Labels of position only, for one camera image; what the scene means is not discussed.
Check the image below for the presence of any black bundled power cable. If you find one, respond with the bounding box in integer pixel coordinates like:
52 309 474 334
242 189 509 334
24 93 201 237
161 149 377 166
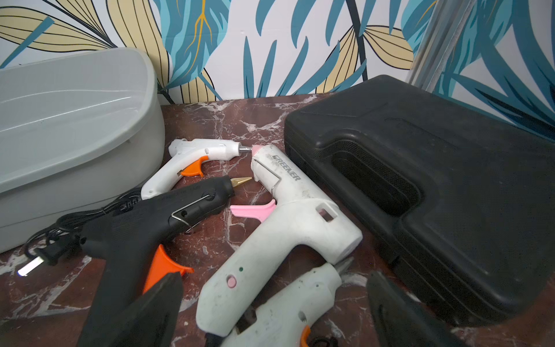
16 188 143 277

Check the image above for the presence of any large white pink-trigger glue gun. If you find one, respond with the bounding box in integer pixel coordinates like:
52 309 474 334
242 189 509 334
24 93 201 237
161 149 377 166
196 145 363 337

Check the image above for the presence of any grey plastic storage box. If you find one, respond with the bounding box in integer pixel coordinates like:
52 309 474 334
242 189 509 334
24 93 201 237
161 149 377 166
1 48 166 251

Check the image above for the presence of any black orange-trigger glue gun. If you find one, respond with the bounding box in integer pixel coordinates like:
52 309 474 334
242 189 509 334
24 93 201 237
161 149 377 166
77 176 248 346

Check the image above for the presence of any black plastic tool case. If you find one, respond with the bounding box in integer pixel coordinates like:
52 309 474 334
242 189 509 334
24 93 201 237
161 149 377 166
284 75 554 326

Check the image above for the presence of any small white orange-trigger glue gun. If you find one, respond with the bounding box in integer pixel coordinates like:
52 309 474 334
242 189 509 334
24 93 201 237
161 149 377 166
141 139 252 200

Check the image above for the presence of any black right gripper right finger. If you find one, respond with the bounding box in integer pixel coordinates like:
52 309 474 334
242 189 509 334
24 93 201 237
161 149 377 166
367 271 465 347

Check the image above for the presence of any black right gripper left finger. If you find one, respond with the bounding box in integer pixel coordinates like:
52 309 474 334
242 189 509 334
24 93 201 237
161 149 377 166
101 273 183 346

